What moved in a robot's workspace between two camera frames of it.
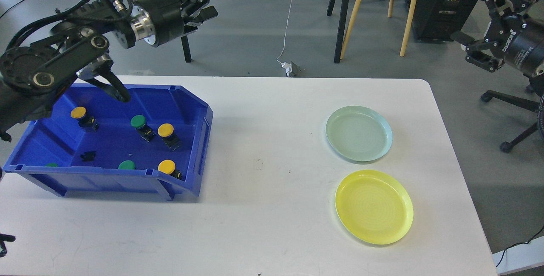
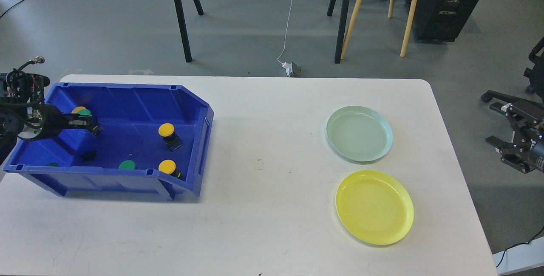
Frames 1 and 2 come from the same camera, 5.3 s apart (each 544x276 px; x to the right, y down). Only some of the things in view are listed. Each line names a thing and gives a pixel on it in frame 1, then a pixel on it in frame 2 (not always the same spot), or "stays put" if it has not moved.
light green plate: x=359 y=133 stays put
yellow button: x=165 y=130 stays put
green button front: x=126 y=164 stays put
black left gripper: x=159 y=18 → x=52 y=121
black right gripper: x=519 y=41 → x=528 y=145
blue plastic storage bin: x=91 y=142 stays put
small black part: x=88 y=156 stays put
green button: x=138 y=122 → x=96 y=130
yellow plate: x=374 y=207 stays put
